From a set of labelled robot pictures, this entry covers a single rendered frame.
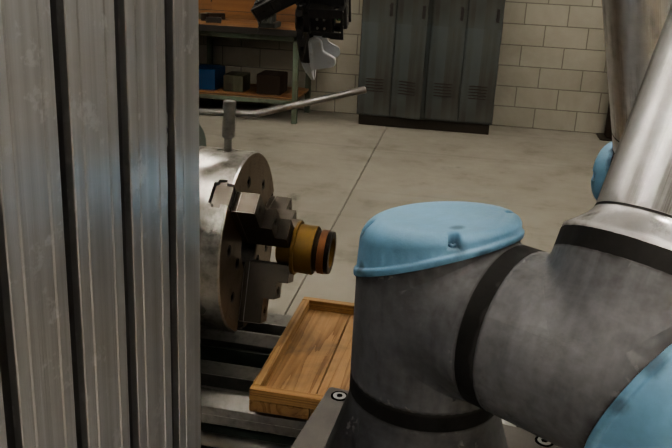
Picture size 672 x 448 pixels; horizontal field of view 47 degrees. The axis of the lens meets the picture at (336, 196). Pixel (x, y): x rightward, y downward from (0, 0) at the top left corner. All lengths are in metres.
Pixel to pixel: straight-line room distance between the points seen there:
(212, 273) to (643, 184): 0.83
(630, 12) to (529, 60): 7.10
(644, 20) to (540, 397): 0.39
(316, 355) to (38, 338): 1.06
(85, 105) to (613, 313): 0.31
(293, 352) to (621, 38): 0.86
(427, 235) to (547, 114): 7.44
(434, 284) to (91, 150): 0.25
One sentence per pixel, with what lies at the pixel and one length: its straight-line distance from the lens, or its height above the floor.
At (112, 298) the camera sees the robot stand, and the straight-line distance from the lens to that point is 0.41.
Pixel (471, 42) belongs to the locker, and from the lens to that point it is 7.29.
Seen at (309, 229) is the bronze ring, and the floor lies 1.12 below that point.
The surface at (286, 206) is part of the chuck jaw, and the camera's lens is 1.42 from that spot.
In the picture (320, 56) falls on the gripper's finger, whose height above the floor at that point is 1.40.
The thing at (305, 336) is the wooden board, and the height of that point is 0.89.
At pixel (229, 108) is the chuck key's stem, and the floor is 1.31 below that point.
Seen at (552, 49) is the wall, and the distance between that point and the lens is 7.85.
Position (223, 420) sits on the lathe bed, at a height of 0.82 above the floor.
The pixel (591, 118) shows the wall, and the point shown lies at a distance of 8.00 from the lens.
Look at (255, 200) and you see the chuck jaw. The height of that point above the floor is 1.19.
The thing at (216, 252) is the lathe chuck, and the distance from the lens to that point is 1.21.
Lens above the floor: 1.57
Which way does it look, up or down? 17 degrees down
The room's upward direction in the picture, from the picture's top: 3 degrees clockwise
